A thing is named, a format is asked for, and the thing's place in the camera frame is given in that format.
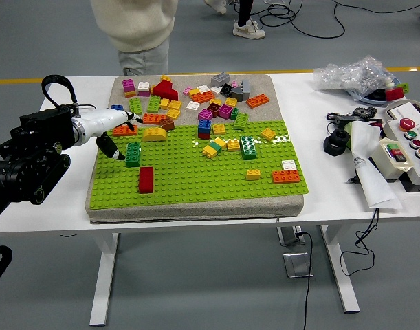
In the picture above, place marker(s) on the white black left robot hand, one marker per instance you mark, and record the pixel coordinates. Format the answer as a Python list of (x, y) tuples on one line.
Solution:
[(103, 120)]

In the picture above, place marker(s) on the blue 2x2 brick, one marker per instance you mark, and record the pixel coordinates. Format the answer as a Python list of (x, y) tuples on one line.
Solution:
[(117, 107), (204, 126)]

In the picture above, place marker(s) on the dark green 2x4 brick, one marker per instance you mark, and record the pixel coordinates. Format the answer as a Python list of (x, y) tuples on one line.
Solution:
[(133, 156), (248, 148)]

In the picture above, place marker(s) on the red 2x4 brick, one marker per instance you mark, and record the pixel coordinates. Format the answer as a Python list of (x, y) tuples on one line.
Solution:
[(146, 180)]

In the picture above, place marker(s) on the lime green studded baseplate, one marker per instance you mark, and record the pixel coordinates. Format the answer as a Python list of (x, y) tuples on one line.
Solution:
[(196, 189)]

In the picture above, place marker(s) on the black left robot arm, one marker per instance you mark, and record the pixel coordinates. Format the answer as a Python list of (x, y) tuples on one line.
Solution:
[(44, 127)]

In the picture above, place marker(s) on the orange 2x4 brick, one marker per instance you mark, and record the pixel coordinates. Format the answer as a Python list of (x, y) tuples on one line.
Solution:
[(286, 177), (257, 101), (202, 97), (122, 131), (154, 118)]

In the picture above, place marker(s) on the lime 2x4 brick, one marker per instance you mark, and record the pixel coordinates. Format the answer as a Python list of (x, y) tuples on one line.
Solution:
[(240, 121), (134, 104), (153, 104)]

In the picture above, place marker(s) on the flat orange brick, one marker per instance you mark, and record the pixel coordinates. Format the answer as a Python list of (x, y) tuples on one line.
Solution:
[(130, 93)]

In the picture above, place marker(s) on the magenta 2x2 brick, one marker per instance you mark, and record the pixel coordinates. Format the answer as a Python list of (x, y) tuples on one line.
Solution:
[(225, 111), (128, 84), (205, 114)]

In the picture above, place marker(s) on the pink 2x2 brick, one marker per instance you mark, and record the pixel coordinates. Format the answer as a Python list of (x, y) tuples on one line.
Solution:
[(144, 93)]

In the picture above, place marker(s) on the yellow arched brick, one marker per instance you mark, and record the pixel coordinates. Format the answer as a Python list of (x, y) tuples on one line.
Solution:
[(154, 134)]

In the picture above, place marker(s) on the white 2x2 brick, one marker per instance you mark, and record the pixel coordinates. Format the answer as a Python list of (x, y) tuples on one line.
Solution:
[(203, 88), (289, 165), (215, 89), (144, 86), (192, 106)]

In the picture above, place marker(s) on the brown 2x2 brick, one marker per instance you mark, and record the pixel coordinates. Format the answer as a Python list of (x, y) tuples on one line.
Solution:
[(167, 124)]

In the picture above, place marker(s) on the large red sloped brick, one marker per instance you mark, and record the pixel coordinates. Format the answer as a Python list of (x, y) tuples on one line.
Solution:
[(165, 91)]

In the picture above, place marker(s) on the amber yellow small brick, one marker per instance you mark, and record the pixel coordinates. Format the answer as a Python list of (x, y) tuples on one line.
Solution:
[(165, 78)]

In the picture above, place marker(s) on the small pink brick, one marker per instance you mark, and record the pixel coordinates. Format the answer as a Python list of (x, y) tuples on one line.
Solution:
[(234, 84), (187, 90)]

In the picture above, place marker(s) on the dark red 2x2 brick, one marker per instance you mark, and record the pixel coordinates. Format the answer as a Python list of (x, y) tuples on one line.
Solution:
[(213, 110)]

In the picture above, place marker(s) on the green 2x2 brick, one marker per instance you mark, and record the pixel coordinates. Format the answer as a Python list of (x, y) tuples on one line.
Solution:
[(216, 148)]

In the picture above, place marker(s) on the light grey 2x4 brick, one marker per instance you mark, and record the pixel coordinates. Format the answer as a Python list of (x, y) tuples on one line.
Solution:
[(220, 79)]

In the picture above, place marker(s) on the black 2x2 brick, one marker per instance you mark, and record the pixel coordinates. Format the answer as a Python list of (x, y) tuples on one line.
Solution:
[(226, 89)]

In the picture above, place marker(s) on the small dark green brick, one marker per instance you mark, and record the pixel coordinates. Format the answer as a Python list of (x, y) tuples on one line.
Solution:
[(234, 113)]

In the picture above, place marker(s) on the dark grey sloped brick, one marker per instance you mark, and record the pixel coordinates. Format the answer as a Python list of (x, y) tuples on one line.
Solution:
[(238, 94)]

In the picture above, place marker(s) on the lime small brick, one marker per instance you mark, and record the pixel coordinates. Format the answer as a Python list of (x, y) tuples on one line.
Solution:
[(403, 87)]

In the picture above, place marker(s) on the person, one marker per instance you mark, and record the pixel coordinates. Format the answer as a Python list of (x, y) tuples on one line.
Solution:
[(245, 13), (134, 24), (216, 5)]

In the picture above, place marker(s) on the white table leg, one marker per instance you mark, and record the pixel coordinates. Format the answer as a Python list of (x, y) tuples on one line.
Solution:
[(103, 275), (341, 275)]

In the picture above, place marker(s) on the metal floor socket plate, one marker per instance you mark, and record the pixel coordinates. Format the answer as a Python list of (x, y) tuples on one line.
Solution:
[(297, 266), (288, 237)]

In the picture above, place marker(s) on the large black hex nut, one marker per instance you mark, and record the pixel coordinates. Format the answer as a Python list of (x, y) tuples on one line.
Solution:
[(337, 142)]

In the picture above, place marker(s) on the lime green cloth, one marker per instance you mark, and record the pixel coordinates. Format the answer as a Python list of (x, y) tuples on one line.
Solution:
[(348, 135)]

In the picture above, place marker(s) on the clear bubble plastic bag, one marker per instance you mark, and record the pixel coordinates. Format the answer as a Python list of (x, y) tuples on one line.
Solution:
[(350, 74)]

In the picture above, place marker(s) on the small black plug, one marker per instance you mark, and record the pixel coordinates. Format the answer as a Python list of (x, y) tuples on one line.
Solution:
[(352, 179)]

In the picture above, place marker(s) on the black toothed gear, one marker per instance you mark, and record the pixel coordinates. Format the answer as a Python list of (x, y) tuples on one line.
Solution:
[(364, 111)]

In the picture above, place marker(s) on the blue shallow bowl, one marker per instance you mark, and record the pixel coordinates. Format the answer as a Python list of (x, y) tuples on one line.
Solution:
[(367, 100)]

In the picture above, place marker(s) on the white paper sheet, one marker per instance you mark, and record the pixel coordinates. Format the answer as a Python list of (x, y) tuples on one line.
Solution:
[(371, 172)]

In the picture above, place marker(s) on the black plastic part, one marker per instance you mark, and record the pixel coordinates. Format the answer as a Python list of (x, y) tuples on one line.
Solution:
[(378, 94)]

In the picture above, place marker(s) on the white rounded tray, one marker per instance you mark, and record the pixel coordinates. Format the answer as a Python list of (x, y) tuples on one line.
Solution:
[(390, 110)]

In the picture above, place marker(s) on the small white plastic cap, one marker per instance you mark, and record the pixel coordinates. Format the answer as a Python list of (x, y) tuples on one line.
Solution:
[(388, 83)]

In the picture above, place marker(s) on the white card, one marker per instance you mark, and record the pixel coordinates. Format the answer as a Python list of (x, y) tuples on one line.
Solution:
[(407, 111)]

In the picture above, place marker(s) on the white push-button control box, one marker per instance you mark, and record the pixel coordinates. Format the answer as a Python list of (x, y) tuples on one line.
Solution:
[(419, 173)]

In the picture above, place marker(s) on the small white switch box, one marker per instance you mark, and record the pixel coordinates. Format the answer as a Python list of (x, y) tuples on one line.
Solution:
[(390, 161)]

